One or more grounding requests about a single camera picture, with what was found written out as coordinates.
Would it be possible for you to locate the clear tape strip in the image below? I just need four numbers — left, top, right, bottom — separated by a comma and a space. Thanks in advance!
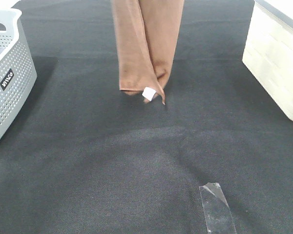
199, 182, 237, 234

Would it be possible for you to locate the white plastic bin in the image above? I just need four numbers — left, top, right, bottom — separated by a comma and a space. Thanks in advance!
242, 0, 293, 121

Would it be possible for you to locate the brown towel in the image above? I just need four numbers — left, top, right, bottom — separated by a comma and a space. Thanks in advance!
111, 0, 184, 104

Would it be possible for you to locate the grey perforated laundry basket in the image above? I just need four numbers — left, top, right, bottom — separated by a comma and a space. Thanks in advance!
0, 8, 37, 139

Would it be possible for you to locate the black table cloth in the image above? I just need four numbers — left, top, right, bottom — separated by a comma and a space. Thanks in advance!
0, 0, 293, 234

